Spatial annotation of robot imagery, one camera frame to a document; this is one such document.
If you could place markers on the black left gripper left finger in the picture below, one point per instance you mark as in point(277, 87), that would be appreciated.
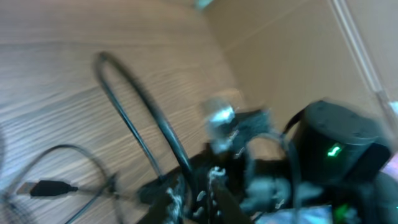
point(168, 209)

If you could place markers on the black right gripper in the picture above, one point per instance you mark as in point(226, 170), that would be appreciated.
point(257, 185)

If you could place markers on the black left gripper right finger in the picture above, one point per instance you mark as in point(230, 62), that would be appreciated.
point(222, 206)

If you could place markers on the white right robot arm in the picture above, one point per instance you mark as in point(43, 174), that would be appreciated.
point(326, 166)

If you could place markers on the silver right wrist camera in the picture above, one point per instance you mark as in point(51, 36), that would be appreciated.
point(219, 116)

